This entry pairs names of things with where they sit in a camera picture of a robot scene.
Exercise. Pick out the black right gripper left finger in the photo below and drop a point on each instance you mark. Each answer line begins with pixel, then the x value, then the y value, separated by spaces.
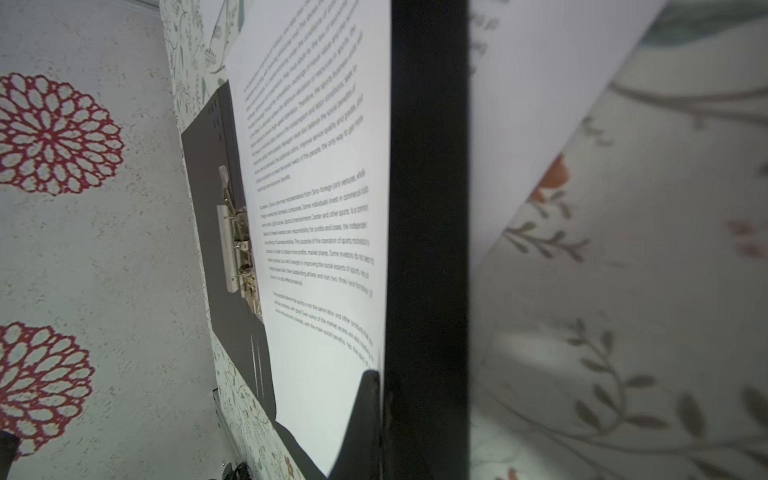
pixel 359 456

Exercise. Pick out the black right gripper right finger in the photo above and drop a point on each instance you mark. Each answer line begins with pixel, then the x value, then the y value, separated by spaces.
pixel 425 382

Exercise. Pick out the teal folder with black inside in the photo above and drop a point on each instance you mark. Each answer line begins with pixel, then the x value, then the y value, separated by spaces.
pixel 243 367

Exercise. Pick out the white printed paper sheet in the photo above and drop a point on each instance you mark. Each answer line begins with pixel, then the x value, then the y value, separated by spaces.
pixel 536 68
pixel 310 84

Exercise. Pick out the metal folder clip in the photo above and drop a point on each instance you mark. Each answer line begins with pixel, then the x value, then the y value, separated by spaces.
pixel 236 246

